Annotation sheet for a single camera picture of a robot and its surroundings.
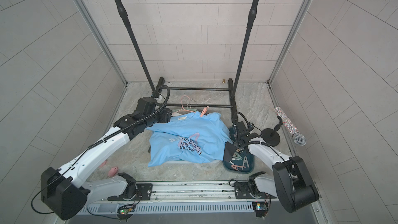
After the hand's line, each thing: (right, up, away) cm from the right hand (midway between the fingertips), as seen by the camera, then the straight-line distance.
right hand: (241, 142), depth 90 cm
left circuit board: (-54, -20, -27) cm, 64 cm away
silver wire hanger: (-29, +24, +2) cm, 38 cm away
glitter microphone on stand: (+17, +3, -1) cm, 17 cm away
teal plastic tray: (-6, -6, -10) cm, 13 cm away
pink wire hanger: (-34, +20, -3) cm, 40 cm away
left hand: (-39, +20, -10) cm, 45 cm away
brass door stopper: (-7, +38, +30) cm, 49 cm away
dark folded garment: (-9, 0, -11) cm, 14 cm away
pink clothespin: (-22, +18, -5) cm, 29 cm away
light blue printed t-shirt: (-30, +7, -14) cm, 33 cm away
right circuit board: (+4, -23, -21) cm, 31 cm away
